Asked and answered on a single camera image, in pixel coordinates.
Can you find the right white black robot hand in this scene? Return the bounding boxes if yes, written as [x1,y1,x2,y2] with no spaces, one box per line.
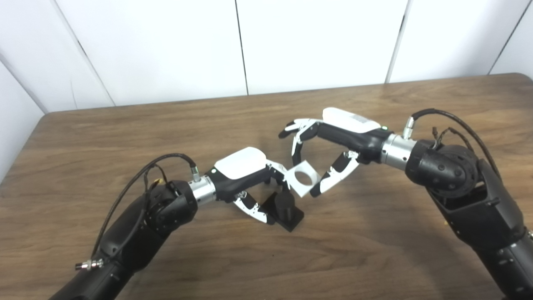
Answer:
[278,107,394,198]

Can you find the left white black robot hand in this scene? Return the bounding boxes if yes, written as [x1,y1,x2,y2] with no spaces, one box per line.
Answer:
[207,147,290,225]

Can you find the white square piece with hole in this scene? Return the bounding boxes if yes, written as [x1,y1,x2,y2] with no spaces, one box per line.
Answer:
[285,160,322,198]

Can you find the black peg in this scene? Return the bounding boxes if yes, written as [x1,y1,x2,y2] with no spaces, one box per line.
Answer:
[260,190,304,233]

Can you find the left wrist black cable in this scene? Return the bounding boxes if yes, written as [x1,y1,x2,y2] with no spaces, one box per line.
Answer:
[75,153,201,271]

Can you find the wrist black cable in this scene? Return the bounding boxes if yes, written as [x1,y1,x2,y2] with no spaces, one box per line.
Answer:
[75,153,201,271]
[403,108,502,180]

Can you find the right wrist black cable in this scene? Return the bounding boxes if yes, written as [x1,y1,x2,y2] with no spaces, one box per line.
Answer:
[403,108,502,180]

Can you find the right arm thin wires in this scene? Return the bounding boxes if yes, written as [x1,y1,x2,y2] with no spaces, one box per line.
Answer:
[431,126,475,153]

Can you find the arm thin wires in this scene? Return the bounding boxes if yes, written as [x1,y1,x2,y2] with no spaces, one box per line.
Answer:
[431,126,475,153]
[143,165,169,196]

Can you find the left arm thin wires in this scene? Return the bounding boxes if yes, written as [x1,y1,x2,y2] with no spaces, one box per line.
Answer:
[143,165,169,196]

